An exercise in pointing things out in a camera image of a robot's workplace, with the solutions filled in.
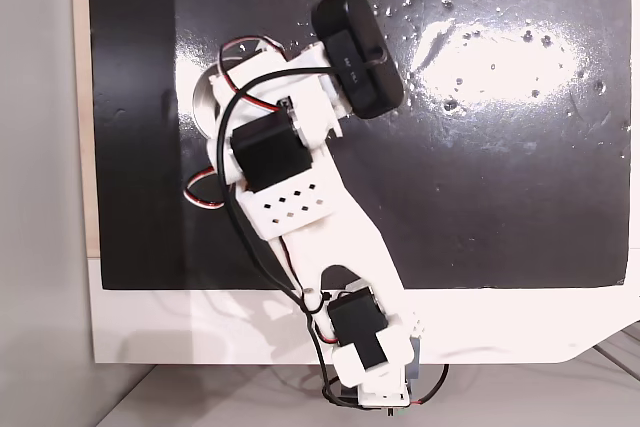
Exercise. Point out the wooden strip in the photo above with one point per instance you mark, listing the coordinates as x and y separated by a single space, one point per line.
79 97

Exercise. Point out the round pale cup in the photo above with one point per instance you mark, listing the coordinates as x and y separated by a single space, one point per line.
201 102

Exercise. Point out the black oval camera box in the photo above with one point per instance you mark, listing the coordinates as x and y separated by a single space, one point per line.
357 54

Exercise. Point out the blue-grey clamp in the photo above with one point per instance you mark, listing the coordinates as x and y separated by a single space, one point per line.
415 359

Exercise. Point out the black glossy mat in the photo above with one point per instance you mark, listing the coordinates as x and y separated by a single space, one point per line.
475 187

